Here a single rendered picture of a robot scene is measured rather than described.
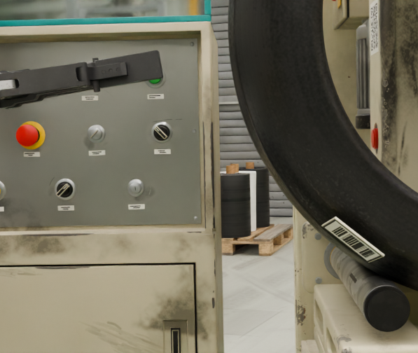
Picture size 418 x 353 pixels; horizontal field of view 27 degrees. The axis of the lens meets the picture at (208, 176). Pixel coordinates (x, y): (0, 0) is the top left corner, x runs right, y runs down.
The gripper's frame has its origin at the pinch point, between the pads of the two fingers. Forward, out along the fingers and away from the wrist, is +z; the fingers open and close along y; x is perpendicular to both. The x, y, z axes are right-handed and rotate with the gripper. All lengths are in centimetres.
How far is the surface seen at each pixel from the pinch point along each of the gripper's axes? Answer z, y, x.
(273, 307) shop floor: 12, 430, 118
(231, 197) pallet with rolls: -8, 658, 65
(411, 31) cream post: 36.0, 25.8, -1.0
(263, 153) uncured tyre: 12.9, -6.7, 11.2
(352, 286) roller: 20.2, -1.4, 27.1
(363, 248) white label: 20.9, -10.8, 21.8
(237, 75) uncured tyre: 11.5, -7.1, 3.0
